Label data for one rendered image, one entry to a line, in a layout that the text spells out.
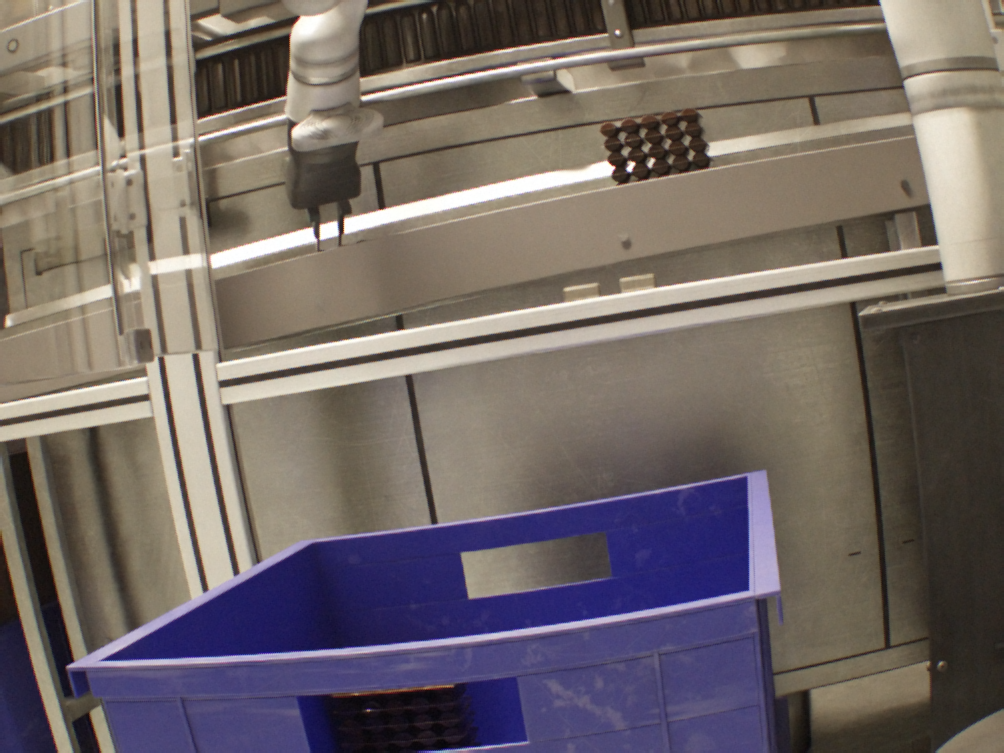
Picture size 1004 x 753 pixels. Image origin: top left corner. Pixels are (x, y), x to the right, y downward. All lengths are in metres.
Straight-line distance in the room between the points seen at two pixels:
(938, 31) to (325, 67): 0.67
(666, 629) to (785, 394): 1.09
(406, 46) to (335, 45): 0.26
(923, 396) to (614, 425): 0.80
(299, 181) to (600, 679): 0.96
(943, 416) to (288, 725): 0.53
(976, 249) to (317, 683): 0.60
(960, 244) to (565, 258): 0.56
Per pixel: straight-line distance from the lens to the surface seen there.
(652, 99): 1.93
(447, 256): 1.69
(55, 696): 1.92
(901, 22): 1.25
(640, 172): 1.70
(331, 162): 1.73
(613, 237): 1.67
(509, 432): 1.95
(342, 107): 1.68
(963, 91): 1.24
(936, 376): 1.19
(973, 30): 1.25
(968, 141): 1.23
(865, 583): 1.95
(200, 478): 1.70
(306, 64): 1.65
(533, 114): 1.95
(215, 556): 1.70
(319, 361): 1.65
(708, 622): 0.85
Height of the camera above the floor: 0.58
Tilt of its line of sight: 1 degrees down
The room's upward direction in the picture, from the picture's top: 9 degrees counter-clockwise
